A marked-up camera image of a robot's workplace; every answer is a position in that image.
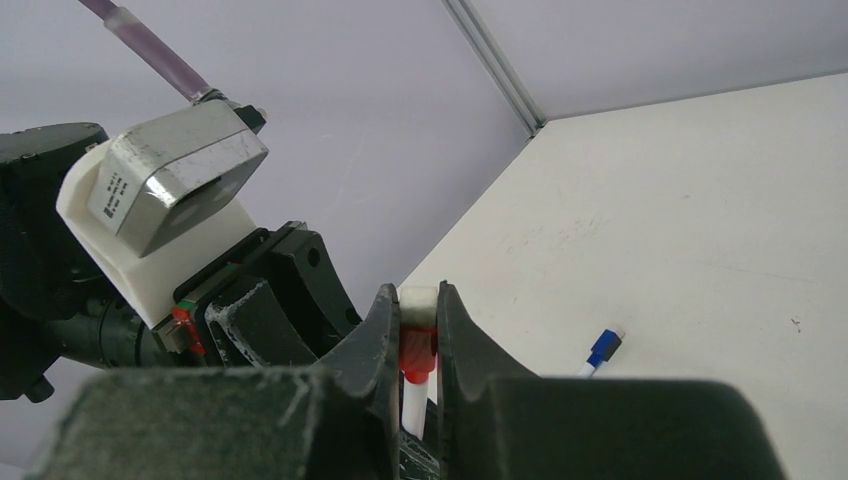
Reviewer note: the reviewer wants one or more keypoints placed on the blue pen cap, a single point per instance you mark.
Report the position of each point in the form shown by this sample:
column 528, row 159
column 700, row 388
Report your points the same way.
column 605, row 346

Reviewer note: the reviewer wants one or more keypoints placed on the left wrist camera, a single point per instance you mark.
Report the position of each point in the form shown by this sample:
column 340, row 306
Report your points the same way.
column 155, row 204

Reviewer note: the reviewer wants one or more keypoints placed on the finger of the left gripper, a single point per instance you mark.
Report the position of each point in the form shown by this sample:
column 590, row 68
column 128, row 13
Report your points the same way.
column 249, row 328
column 306, row 285

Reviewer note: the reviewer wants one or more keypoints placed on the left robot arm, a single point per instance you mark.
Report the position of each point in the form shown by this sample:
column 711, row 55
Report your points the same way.
column 55, row 301

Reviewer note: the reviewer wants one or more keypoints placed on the white pen red end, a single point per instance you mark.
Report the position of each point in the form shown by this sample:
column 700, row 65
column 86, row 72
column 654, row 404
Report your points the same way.
column 418, row 308

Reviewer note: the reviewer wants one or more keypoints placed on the red pen cap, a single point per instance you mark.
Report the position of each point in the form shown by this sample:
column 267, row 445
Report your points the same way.
column 418, row 349

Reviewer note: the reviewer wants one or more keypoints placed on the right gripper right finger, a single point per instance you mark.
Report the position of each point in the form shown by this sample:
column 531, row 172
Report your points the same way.
column 499, row 420

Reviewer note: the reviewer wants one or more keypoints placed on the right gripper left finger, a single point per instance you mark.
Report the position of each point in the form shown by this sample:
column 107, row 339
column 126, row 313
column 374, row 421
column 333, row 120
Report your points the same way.
column 335, row 419

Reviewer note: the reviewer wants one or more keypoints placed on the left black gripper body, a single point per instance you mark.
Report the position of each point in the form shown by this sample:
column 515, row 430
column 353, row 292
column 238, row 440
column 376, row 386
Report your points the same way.
column 185, row 331

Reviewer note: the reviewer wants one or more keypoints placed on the aluminium frame rail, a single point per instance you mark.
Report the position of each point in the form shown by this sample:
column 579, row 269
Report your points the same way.
column 493, row 59

